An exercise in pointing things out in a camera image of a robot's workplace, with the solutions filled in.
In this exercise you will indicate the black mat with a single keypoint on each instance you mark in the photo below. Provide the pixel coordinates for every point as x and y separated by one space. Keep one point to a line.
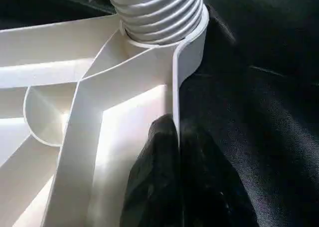
264 112

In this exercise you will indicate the white plastic table leg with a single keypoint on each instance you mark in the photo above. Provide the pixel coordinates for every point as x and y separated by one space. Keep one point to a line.
154 10

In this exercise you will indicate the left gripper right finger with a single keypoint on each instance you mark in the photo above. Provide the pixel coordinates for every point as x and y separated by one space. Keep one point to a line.
212 192

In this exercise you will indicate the white plastic table top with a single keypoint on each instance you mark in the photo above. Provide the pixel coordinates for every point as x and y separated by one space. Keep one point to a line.
75 127

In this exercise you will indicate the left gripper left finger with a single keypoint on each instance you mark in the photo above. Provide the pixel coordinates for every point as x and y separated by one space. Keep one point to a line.
154 187

